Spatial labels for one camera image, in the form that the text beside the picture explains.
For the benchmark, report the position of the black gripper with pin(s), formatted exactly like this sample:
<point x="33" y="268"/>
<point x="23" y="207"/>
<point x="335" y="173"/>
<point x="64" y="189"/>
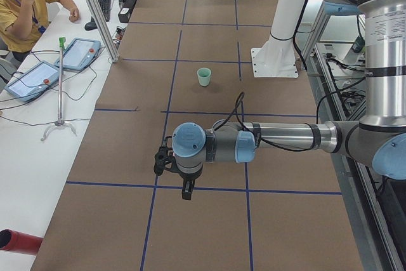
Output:
<point x="186" y="177"/>

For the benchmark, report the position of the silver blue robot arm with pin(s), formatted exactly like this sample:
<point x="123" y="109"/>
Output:
<point x="377" y="140"/>

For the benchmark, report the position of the brown paper table cover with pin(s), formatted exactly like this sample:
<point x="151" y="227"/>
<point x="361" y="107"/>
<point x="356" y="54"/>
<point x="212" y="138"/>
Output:
<point x="283" y="211"/>

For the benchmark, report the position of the far blue teach pendant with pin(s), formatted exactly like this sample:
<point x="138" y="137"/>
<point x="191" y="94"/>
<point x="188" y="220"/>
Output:
<point x="79" y="53"/>

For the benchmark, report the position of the blue teach pendant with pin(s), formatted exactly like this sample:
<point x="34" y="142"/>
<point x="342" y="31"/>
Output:
<point x="79" y="53"/>
<point x="34" y="82"/>

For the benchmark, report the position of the red cylinder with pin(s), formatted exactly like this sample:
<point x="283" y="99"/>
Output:
<point x="17" y="242"/>

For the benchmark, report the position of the near blue teach pendant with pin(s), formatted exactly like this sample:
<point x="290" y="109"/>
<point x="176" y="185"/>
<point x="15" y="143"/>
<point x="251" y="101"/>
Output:
<point x="34" y="82"/>

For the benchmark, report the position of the black computer mouse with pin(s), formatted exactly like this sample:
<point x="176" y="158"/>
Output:
<point x="90" y="26"/>

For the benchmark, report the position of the silver reacher grabber tool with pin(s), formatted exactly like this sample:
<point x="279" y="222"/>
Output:
<point x="60" y="123"/>

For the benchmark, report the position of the black keyboard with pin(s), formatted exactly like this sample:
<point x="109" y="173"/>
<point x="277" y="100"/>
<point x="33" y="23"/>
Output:
<point x="105" y="6"/>

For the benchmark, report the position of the person in yellow shirt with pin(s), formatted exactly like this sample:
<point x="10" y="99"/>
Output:
<point x="23" y="22"/>

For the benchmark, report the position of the green cup near pedestal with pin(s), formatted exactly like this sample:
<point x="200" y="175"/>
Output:
<point x="204" y="76"/>

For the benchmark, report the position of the white camera pedestal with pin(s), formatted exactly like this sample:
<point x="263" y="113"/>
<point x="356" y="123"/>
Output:
<point x="276" y="58"/>

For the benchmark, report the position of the aluminium frame post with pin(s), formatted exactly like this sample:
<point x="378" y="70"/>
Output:
<point x="96" y="13"/>

